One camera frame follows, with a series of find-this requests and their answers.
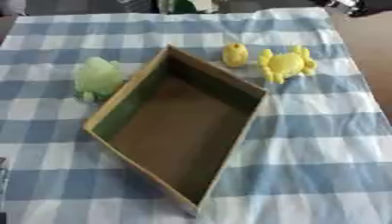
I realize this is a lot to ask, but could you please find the open tan cardboard box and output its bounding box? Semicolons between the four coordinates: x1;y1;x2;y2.
82;44;270;216

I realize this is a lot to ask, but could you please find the small yellow toy fruit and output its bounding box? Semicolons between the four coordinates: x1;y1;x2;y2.
220;42;250;68

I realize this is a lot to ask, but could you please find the yellow toy crab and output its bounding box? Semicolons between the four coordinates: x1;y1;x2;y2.
255;45;319;85

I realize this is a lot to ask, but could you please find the pale green toy cabbage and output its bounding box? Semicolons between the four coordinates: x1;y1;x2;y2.
70;56;126;103

